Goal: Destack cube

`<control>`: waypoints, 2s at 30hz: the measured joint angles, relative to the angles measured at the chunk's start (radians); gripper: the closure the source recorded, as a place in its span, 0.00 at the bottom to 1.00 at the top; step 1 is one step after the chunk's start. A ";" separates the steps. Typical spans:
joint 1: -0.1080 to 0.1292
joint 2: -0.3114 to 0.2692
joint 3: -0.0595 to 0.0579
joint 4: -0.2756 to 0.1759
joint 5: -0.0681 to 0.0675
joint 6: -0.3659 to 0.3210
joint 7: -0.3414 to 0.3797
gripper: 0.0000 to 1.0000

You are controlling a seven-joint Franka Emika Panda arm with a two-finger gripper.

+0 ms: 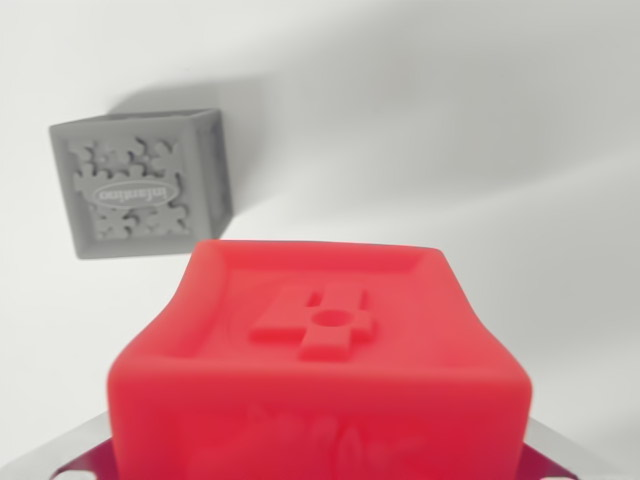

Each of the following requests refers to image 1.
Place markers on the gripper left finger with black rubber pad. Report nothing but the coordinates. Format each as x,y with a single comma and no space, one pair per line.
85,445

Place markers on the gripper right finger with black rubber pad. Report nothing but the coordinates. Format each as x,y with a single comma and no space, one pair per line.
545,455

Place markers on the red embossed soft cube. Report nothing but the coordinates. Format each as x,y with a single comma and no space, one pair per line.
320,390

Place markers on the grey embossed soft cube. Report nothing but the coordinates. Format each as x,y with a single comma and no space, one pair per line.
135,185

